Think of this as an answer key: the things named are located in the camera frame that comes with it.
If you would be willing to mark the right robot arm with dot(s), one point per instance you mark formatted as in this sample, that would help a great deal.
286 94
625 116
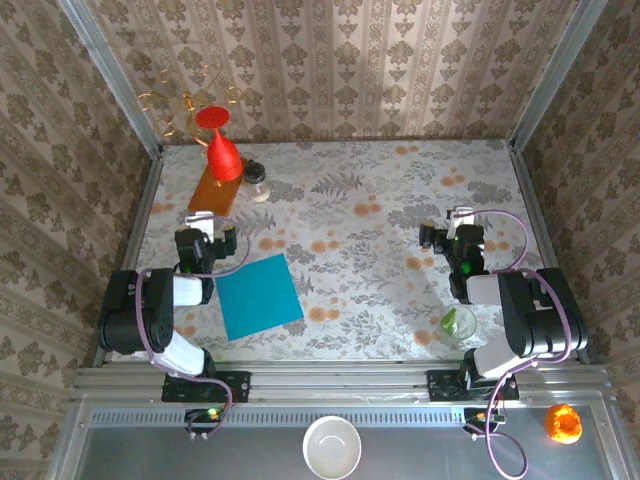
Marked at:
530 320

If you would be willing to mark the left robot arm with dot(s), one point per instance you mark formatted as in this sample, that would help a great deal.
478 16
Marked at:
125 320

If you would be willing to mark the orange wooden board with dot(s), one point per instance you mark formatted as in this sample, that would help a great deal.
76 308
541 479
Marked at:
212 195

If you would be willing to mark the small bottle black cap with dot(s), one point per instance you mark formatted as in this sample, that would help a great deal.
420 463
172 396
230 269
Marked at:
256 175

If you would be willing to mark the clear glass green leaf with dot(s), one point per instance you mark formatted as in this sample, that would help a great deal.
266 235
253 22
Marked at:
457 325

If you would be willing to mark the floral table cover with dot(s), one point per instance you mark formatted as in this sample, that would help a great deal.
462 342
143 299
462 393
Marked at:
380 310

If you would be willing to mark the red wine glass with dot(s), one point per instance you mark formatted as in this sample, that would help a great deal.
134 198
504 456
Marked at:
222 155

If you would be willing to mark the orange ball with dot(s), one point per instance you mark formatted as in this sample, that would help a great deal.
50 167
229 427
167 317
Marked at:
564 424

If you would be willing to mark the white bowl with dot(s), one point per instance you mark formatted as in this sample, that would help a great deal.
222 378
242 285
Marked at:
331 446

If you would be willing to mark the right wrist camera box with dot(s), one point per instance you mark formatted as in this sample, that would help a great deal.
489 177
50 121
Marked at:
457 217

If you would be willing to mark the aluminium side rail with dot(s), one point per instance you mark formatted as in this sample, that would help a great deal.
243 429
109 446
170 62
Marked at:
548 250
129 260

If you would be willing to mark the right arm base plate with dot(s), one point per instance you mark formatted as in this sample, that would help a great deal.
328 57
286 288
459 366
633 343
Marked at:
442 386

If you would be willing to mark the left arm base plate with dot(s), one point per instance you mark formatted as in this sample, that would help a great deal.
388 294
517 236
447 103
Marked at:
235 386

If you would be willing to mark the aluminium mounting rail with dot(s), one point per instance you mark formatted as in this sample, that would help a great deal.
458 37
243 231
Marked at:
340 382

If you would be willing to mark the aluminium corner post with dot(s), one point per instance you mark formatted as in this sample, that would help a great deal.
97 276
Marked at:
114 80
555 75

